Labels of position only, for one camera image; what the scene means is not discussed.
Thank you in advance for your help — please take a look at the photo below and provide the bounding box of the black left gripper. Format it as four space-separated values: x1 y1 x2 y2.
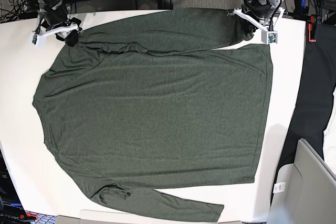
243 0 282 41

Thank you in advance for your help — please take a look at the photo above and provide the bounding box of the orange black clamp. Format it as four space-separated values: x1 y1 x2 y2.
308 15 319 42

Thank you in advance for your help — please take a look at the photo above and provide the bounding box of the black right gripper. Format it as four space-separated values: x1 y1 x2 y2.
40 4 82 47

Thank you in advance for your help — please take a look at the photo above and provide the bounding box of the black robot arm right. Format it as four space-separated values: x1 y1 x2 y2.
30 0 82 47

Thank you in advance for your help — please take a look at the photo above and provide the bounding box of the dark green long-sleeve shirt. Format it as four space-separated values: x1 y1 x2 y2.
33 8 272 222

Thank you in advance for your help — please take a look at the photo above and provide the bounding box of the grey plastic bin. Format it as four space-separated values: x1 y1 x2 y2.
267 139 335 223

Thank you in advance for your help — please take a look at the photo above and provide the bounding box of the red black tool bottom-left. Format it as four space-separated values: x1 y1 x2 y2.
19 213 38 222

